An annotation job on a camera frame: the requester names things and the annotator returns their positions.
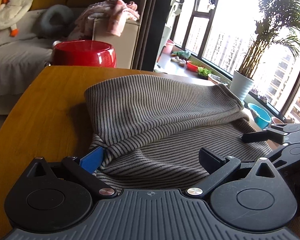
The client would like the grey striped knit garment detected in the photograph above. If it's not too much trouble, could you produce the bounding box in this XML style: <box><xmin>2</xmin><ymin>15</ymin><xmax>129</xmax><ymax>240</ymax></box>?
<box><xmin>84</xmin><ymin>75</ymin><xmax>271</xmax><ymax>191</ymax></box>

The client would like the pink tilted bucket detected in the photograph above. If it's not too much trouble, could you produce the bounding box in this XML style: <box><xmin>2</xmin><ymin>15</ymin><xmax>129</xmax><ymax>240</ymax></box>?
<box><xmin>271</xmin><ymin>116</ymin><xmax>284</xmax><ymax>125</ymax></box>

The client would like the blue plastic basin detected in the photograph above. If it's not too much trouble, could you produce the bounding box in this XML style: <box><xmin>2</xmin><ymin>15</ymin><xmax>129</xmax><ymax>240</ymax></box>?
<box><xmin>248</xmin><ymin>103</ymin><xmax>271</xmax><ymax>129</ymax></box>

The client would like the white ribbed plant pot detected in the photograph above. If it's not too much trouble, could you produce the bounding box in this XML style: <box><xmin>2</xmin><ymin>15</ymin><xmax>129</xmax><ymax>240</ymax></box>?
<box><xmin>230</xmin><ymin>71</ymin><xmax>254</xmax><ymax>101</ymax></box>

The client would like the pink basin with soil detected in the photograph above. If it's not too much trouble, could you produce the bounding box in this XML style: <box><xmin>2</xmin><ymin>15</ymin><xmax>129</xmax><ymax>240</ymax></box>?
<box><xmin>208</xmin><ymin>73</ymin><xmax>229</xmax><ymax>86</ymax></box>

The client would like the small green leafy plant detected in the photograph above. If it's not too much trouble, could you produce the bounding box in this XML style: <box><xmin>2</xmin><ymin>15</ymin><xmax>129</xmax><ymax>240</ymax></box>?
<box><xmin>197</xmin><ymin>67</ymin><xmax>212</xmax><ymax>80</ymax></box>

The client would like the red plastic basin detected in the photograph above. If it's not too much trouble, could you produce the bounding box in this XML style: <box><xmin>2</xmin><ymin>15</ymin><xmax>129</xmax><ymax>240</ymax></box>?
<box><xmin>186</xmin><ymin>61</ymin><xmax>200</xmax><ymax>72</ymax></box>

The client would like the red round stool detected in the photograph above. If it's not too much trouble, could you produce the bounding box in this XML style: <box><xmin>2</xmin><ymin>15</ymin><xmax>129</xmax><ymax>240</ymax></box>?
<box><xmin>51</xmin><ymin>40</ymin><xmax>116</xmax><ymax>68</ymax></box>

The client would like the green toy by window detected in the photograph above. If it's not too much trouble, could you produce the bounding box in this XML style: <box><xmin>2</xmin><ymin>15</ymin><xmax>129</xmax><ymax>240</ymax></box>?
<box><xmin>171</xmin><ymin>50</ymin><xmax>191</xmax><ymax>61</ymax></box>

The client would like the tall palm plant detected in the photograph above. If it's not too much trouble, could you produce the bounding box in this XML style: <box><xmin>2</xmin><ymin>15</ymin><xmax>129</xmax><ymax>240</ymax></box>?
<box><xmin>238</xmin><ymin>0</ymin><xmax>300</xmax><ymax>79</ymax></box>

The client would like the pink plastic bucket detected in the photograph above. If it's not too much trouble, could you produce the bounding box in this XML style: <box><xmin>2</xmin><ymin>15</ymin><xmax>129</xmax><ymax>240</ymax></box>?
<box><xmin>162</xmin><ymin>39</ymin><xmax>174</xmax><ymax>55</ymax></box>

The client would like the grey sofa blanket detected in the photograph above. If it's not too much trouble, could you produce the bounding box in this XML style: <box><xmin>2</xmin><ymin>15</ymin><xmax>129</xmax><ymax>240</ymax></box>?
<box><xmin>0</xmin><ymin>7</ymin><xmax>86</xmax><ymax>98</ymax></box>

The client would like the grey neck pillow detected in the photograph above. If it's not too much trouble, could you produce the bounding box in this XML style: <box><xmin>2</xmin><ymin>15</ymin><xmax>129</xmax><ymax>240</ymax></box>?
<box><xmin>39</xmin><ymin>4</ymin><xmax>75</xmax><ymax>37</ymax></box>

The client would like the pink crumpled cloth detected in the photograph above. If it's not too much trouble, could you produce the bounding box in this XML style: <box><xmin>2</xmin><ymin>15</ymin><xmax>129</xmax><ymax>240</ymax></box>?
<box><xmin>68</xmin><ymin>0</ymin><xmax>140</xmax><ymax>41</ymax></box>

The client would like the dark brown curtain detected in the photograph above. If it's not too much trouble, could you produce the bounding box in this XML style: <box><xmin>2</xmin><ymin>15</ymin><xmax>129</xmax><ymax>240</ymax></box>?
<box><xmin>132</xmin><ymin>0</ymin><xmax>172</xmax><ymax>72</ymax></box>

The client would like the white floor cleaner machine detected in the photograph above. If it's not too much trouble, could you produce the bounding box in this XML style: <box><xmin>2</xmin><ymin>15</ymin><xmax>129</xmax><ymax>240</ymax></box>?
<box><xmin>156</xmin><ymin>0</ymin><xmax>184</xmax><ymax>62</ymax></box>

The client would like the white duck plush toy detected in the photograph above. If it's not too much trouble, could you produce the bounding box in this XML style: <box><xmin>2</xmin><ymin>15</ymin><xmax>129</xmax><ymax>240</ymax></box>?
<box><xmin>0</xmin><ymin>0</ymin><xmax>33</xmax><ymax>37</ymax></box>

